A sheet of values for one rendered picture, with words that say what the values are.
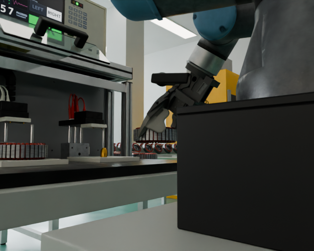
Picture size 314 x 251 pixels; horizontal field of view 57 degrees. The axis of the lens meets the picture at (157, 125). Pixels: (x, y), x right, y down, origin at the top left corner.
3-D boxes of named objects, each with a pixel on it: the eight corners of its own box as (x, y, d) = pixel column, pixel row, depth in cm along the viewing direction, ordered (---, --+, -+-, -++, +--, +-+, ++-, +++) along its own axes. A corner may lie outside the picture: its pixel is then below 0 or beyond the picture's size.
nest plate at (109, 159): (139, 161, 86) (139, 156, 86) (99, 162, 75) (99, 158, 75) (106, 159, 96) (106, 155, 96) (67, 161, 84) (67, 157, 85)
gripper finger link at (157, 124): (146, 142, 63) (176, 114, 64) (130, 127, 66) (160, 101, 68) (150, 149, 65) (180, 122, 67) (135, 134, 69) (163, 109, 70)
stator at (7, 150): (57, 159, 69) (58, 143, 69) (11, 160, 59) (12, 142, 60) (29, 158, 75) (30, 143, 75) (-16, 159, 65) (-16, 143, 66)
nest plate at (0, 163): (68, 164, 68) (69, 159, 68) (1, 167, 56) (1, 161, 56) (36, 162, 77) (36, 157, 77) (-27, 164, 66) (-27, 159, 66)
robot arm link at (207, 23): (256, -20, 46) (257, 0, 57) (188, -6, 50) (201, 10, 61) (257, 31, 47) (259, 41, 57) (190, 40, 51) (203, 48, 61)
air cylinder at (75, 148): (88, 159, 96) (89, 142, 96) (69, 160, 90) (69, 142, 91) (79, 159, 99) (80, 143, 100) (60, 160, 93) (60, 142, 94)
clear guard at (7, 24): (110, 64, 69) (110, 39, 69) (4, 33, 50) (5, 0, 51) (40, 83, 89) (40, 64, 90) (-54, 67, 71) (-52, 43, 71)
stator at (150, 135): (186, 142, 74) (186, 128, 74) (158, 141, 65) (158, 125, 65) (153, 143, 81) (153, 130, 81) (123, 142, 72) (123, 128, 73)
